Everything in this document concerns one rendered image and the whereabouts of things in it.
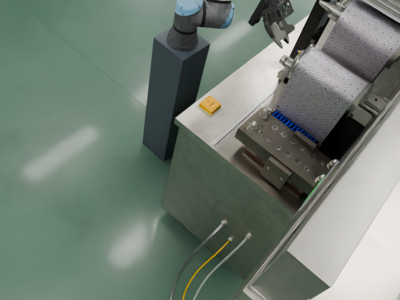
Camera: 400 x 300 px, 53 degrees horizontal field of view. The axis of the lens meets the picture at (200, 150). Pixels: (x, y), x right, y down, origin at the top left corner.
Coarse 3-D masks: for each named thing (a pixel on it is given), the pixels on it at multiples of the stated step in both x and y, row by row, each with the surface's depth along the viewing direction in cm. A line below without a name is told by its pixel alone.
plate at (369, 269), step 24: (336, 168) 106; (384, 216) 93; (384, 240) 89; (264, 264) 81; (360, 264) 85; (384, 264) 86; (240, 288) 91; (336, 288) 81; (360, 288) 82; (384, 288) 83
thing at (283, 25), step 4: (284, 20) 143; (280, 24) 144; (284, 24) 144; (288, 24) 143; (292, 24) 142; (280, 28) 145; (284, 28) 145; (288, 28) 144; (292, 28) 143; (288, 32) 145; (288, 36) 147; (284, 40) 147; (288, 40) 147
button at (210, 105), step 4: (208, 96) 174; (204, 100) 172; (208, 100) 173; (212, 100) 173; (216, 100) 174; (200, 104) 172; (204, 104) 171; (208, 104) 171; (212, 104) 172; (216, 104) 172; (220, 104) 173; (204, 108) 171; (208, 108) 170; (212, 108) 170; (216, 108) 171; (208, 112) 171; (212, 112) 171
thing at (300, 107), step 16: (288, 80) 149; (288, 96) 154; (304, 96) 149; (288, 112) 159; (304, 112) 153; (320, 112) 148; (336, 112) 143; (304, 128) 158; (320, 128) 152; (320, 144) 157
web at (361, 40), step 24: (336, 24) 150; (360, 24) 145; (384, 24) 143; (312, 48) 143; (336, 48) 156; (360, 48) 149; (384, 48) 143; (312, 72) 141; (336, 72) 139; (360, 72) 155; (336, 96) 139
